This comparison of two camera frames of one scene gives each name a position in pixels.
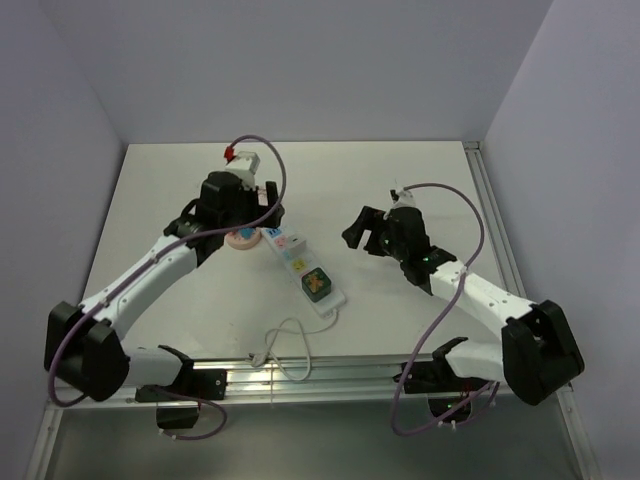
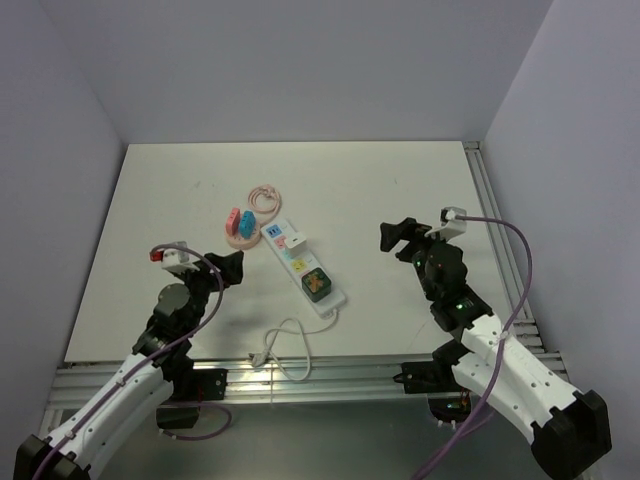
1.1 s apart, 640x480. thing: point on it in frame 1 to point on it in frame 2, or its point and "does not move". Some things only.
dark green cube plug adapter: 316,283 does not move
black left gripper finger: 271,192 to 229,266
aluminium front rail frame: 318,379 does not move
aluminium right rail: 507,265 does not move
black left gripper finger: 368,219 to 392,233
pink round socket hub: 239,242 does not move
